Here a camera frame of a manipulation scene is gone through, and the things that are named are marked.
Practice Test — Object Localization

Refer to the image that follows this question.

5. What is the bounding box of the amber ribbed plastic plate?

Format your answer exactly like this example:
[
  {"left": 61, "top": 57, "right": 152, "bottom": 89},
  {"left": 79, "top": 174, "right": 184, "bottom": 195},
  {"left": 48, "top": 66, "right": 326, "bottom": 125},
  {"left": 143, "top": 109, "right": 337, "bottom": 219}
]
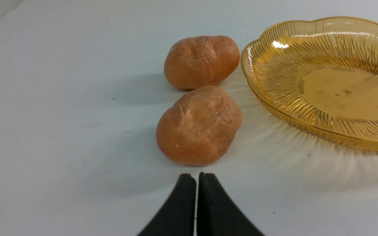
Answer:
[{"left": 241, "top": 16, "right": 378, "bottom": 152}]

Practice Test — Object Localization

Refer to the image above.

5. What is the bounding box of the brown potato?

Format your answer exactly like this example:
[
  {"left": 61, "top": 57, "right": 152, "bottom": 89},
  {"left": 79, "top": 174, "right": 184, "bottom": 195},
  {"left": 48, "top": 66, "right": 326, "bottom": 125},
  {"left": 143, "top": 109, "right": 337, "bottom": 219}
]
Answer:
[
  {"left": 156, "top": 86, "right": 243, "bottom": 166},
  {"left": 163, "top": 35, "right": 240, "bottom": 89}
]

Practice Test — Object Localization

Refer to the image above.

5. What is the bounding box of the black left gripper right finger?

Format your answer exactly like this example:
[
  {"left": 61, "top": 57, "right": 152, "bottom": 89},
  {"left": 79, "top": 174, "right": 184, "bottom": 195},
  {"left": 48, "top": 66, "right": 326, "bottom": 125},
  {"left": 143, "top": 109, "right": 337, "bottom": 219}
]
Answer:
[{"left": 197, "top": 173, "right": 264, "bottom": 236}]

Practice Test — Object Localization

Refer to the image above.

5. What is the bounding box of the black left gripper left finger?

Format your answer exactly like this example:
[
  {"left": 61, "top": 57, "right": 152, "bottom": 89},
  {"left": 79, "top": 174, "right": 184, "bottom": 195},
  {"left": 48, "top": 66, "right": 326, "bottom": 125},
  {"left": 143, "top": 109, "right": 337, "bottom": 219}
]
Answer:
[{"left": 138, "top": 173, "right": 197, "bottom": 236}]

